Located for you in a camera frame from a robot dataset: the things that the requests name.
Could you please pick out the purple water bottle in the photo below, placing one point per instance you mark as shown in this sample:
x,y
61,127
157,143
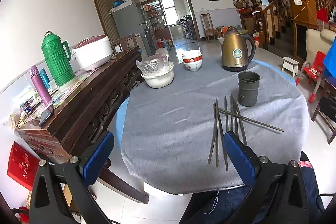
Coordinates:
x,y
39,85

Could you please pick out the dark wooden sideboard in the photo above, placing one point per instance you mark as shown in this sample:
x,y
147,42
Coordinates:
x,y
86,113

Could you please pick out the small electric fan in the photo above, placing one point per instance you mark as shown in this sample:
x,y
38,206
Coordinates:
x,y
162,51

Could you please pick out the blue cloth on chair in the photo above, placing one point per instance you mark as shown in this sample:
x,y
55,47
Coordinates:
x,y
329,61

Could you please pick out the grey refrigerator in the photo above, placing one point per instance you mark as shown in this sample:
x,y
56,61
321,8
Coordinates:
x,y
130,19

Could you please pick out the white pot with plastic bag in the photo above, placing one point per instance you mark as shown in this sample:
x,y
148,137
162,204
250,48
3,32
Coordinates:
x,y
156,70

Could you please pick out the green thermos flask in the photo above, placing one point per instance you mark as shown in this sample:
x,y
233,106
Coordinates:
x,y
57,57

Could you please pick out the white rice cooker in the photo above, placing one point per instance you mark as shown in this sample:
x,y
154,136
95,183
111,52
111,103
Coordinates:
x,y
92,52

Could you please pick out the dark chopstick four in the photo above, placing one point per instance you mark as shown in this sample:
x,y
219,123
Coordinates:
x,y
225,108

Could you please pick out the small white stool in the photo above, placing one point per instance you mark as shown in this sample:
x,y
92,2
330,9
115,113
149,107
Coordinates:
x,y
290,65

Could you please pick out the blue water bottle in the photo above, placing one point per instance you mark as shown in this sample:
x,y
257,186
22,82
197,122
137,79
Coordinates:
x,y
45,78

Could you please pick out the dark chopstick three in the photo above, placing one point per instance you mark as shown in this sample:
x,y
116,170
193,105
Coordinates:
x,y
222,140

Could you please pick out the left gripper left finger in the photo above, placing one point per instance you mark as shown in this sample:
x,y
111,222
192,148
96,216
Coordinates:
x,y
48,203

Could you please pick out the black smartphone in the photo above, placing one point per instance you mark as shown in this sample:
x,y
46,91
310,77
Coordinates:
x,y
46,115

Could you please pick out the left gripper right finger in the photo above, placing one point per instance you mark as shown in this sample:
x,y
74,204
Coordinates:
x,y
276,191

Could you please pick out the wooden chair by wall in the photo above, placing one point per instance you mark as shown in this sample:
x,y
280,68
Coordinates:
x,y
208,27

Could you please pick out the red gift bag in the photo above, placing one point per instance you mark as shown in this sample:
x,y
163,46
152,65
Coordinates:
x,y
22,166

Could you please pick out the gold electric kettle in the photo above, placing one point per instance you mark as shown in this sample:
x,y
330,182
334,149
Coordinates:
x,y
238,50

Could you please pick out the grey tablecloth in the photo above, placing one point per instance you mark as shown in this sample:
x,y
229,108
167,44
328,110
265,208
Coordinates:
x,y
166,140

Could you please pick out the dark chopstick five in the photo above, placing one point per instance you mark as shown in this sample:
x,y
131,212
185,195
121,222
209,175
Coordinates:
x,y
240,121

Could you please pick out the dark grey utensil holder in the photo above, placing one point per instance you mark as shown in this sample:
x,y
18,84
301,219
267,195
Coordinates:
x,y
248,88

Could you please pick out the red plastic child chair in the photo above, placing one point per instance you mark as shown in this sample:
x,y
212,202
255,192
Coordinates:
x,y
314,72

